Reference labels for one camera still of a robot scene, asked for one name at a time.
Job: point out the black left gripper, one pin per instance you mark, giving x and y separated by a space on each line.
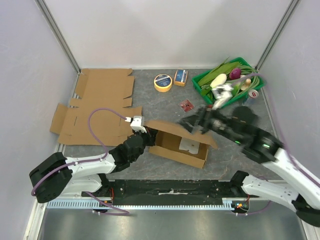
151 135

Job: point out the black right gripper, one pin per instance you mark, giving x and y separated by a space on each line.
203 120

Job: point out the brown cardboard box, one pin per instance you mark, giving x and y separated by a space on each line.
176 143

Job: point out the clear plastic bag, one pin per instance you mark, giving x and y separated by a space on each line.
189 145

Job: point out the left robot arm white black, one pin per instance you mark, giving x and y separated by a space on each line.
59 175

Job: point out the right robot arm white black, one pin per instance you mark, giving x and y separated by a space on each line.
260 146

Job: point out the red packet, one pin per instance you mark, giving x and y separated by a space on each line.
186 105

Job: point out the yellow tape roll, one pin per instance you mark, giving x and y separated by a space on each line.
162 83

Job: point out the yellow sponge block blue label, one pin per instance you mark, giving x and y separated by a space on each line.
180 77

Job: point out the green plastic tray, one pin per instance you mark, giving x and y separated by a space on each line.
256 84

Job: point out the flat cardboard sheet on left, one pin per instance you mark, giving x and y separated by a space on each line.
94 116

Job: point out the green leafy vegetable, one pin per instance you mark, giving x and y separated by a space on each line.
223 68

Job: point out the purple onion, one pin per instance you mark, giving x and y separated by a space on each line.
235 74

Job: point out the brown mushroom toy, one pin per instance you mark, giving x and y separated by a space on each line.
246 84

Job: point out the green long beans bundle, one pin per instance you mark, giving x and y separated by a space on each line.
246 73

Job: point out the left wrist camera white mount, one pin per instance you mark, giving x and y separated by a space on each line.
137 123

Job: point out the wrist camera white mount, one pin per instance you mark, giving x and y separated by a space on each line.
137 123
222 94

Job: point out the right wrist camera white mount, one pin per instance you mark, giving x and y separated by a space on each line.
222 94

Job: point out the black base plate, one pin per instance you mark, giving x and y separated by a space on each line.
137 191

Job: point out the grey slotted cable duct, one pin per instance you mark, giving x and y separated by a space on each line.
91 204

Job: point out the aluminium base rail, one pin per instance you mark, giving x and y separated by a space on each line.
51 188

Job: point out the aluminium frame post right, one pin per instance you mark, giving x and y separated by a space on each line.
293 4

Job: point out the aluminium frame post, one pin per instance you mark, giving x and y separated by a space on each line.
293 4
42 5

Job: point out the aluminium frame post left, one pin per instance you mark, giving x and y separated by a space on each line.
42 5

